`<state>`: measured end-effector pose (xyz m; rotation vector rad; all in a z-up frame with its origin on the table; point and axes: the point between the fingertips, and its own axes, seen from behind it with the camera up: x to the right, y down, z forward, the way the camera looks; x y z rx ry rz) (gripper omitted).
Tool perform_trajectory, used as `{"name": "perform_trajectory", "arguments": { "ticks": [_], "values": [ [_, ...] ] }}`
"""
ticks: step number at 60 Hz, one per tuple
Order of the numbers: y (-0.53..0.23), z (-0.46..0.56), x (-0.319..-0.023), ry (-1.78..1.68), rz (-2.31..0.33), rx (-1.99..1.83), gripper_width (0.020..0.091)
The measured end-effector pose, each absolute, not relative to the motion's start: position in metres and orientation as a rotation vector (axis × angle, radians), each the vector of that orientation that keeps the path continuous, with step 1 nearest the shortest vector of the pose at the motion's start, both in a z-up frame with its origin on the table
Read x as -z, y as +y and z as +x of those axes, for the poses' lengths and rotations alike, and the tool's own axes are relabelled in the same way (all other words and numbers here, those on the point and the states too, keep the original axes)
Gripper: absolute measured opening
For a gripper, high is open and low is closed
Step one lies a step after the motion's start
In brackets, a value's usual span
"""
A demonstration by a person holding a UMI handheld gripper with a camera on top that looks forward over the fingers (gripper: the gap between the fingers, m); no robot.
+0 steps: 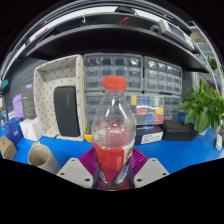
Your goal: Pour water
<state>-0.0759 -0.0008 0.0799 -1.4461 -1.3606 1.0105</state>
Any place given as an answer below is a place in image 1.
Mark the white power adapter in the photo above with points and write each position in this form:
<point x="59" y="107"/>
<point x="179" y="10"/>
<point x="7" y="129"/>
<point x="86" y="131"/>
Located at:
<point x="218" y="142"/>

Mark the grey ceramic cup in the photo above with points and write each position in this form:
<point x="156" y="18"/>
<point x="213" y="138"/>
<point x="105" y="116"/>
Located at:
<point x="41" y="158"/>

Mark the small white box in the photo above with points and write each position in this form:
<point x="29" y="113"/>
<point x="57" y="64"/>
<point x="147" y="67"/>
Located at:
<point x="31" y="129"/>

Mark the white dotted storage tray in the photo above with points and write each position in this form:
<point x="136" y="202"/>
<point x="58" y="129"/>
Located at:
<point x="45" y="100"/>

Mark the teal tool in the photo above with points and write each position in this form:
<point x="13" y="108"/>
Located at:
<point x="5" y="84"/>

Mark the yellow multimeter with red leads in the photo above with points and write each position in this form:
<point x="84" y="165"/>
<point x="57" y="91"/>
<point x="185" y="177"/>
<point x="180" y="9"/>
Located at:
<point x="87" y="136"/>

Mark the blue box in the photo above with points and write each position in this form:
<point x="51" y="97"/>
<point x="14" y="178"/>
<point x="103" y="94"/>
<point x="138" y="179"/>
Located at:
<point x="12" y="130"/>

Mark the brown cardboard box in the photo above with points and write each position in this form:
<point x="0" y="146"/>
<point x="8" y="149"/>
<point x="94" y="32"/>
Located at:
<point x="7" y="148"/>

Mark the black rectangular speaker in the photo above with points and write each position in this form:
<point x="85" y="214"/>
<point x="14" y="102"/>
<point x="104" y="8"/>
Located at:
<point x="66" y="111"/>

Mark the clear organiser with coloured parts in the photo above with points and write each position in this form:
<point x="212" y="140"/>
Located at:
<point x="146" y="110"/>

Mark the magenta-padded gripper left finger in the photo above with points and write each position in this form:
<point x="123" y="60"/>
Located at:
<point x="75" y="171"/>

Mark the dark box with white label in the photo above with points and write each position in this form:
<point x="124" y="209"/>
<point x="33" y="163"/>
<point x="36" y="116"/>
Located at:
<point x="150" y="135"/>

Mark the purple plastic bag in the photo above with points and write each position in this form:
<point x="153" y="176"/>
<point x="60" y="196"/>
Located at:
<point x="18" y="106"/>

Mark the green leafy potted plant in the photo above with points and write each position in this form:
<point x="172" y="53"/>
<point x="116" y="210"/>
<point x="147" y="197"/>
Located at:
<point x="201" y="106"/>

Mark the black wall shelf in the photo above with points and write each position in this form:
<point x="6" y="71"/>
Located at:
<point x="113" y="38"/>

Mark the red-capped clear drink bottle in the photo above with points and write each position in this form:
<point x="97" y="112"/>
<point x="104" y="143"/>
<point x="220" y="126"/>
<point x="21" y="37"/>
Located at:
<point x="113" y="133"/>

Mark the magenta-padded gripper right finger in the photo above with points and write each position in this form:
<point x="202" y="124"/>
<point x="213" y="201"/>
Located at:
<point x="150" y="170"/>

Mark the dark grey carton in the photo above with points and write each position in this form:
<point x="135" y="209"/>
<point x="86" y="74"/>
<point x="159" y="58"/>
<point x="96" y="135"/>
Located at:
<point x="28" y="101"/>

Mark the black zip case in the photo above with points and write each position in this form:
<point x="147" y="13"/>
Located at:
<point x="180" y="130"/>

